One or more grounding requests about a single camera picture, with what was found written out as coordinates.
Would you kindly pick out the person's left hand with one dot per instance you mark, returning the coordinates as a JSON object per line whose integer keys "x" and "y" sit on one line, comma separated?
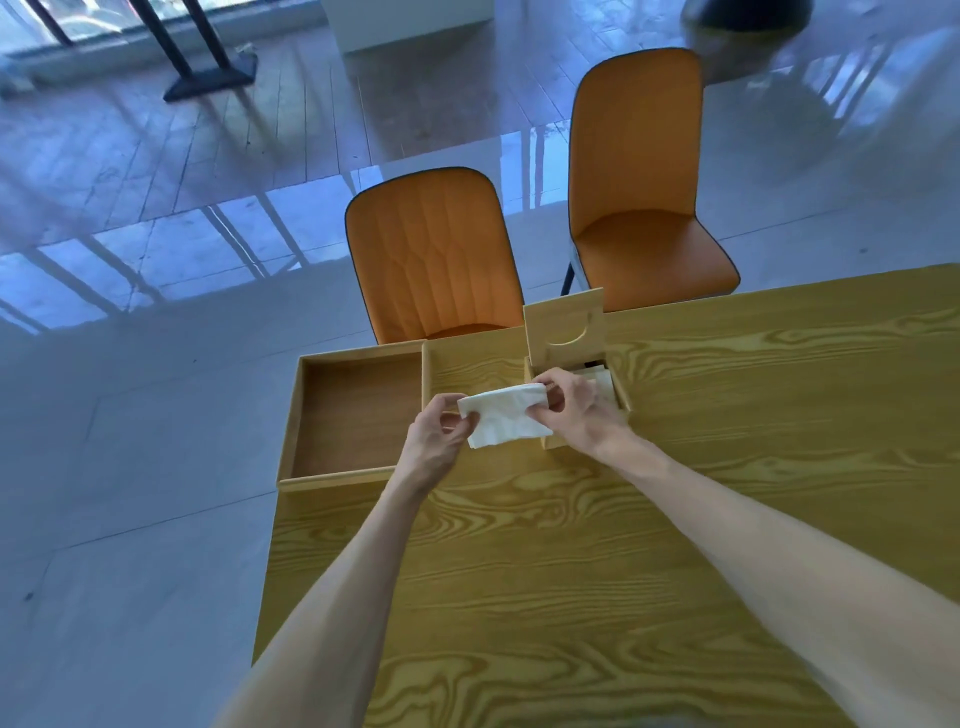
{"x": 429, "y": 442}

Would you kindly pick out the orange chair with smooth back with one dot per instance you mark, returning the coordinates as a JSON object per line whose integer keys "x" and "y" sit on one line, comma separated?
{"x": 637, "y": 187}

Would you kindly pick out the black metal floor stand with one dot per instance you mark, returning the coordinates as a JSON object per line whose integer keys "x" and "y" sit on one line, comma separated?
{"x": 202, "y": 64}

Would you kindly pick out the person's right thumb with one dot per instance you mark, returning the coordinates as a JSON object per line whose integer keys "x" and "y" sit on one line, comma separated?
{"x": 541, "y": 414}

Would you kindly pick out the white paper tissue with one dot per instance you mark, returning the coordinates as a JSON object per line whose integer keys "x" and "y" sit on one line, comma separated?
{"x": 501, "y": 417}

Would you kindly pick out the person's right forearm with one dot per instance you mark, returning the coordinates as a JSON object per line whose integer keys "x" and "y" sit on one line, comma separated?
{"x": 787, "y": 570}

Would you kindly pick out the white cabinet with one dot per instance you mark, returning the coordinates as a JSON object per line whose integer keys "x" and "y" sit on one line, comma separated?
{"x": 409, "y": 22}

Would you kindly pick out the stack of white tissues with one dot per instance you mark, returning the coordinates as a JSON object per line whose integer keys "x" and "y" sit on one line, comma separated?
{"x": 600, "y": 381}

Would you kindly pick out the wooden tissue box lid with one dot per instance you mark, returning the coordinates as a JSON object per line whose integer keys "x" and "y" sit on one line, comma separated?
{"x": 562, "y": 326}

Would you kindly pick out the person's right hand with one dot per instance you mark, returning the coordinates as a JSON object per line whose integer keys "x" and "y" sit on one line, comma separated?
{"x": 583, "y": 418}

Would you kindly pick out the person's left forearm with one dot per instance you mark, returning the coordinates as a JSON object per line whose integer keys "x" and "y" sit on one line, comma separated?
{"x": 341, "y": 607}

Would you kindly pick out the wooden tissue box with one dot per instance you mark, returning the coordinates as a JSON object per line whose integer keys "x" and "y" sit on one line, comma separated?
{"x": 619, "y": 401}

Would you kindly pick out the dark round base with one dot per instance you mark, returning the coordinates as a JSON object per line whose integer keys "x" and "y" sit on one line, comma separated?
{"x": 750, "y": 13}

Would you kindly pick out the shallow wooden tray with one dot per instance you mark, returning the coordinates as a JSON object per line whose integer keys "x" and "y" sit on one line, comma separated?
{"x": 360, "y": 416}

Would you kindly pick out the orange chair with stitched back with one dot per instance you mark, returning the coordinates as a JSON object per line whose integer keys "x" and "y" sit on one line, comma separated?
{"x": 431, "y": 255}

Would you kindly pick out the person's left thumb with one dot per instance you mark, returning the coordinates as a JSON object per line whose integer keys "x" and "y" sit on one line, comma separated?
{"x": 463, "y": 429}

